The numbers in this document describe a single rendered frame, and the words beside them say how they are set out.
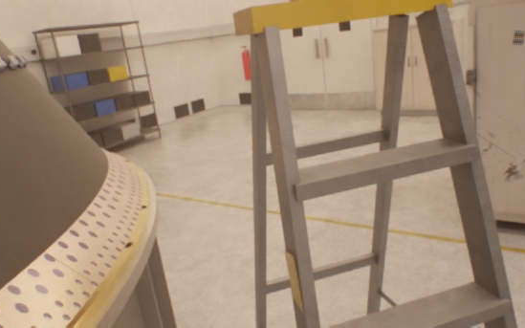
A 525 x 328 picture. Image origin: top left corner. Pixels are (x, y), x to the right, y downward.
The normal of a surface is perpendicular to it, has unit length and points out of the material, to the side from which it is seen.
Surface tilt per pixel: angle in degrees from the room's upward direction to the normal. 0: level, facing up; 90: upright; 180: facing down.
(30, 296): 43
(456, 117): 93
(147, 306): 90
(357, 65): 90
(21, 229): 62
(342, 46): 90
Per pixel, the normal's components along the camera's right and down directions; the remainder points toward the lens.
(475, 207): -0.95, 0.25
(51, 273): 0.58, -0.76
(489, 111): -0.57, 0.31
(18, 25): 0.81, 0.07
